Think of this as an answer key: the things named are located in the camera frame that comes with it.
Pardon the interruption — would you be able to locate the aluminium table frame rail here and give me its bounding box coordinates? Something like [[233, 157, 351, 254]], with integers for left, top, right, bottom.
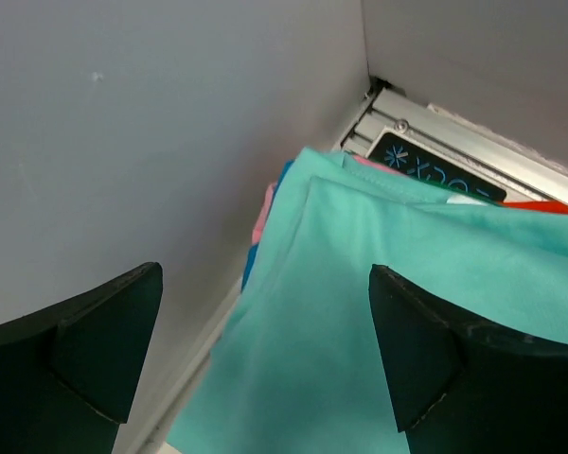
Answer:
[[130, 88, 568, 453]]

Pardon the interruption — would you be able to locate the teal t shirt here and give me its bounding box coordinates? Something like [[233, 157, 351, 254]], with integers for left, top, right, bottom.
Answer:
[[167, 149, 568, 453]]

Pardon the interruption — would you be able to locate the red folded t shirt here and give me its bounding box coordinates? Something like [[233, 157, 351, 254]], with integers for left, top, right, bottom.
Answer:
[[501, 201, 568, 215]]

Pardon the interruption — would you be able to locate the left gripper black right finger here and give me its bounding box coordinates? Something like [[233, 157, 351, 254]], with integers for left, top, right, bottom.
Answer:
[[369, 265, 568, 453]]

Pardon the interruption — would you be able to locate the pink folded t shirt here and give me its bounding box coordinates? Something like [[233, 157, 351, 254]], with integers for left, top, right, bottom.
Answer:
[[251, 153, 399, 246]]

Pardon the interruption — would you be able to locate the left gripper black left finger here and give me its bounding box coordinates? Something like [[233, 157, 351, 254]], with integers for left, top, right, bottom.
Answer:
[[0, 262, 163, 453]]

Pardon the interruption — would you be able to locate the blue folded t shirt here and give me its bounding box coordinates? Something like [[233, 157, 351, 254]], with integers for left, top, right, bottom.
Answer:
[[240, 160, 295, 289]]

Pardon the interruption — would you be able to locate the black label with logo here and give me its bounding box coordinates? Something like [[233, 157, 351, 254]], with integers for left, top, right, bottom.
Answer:
[[368, 132, 507, 202]]

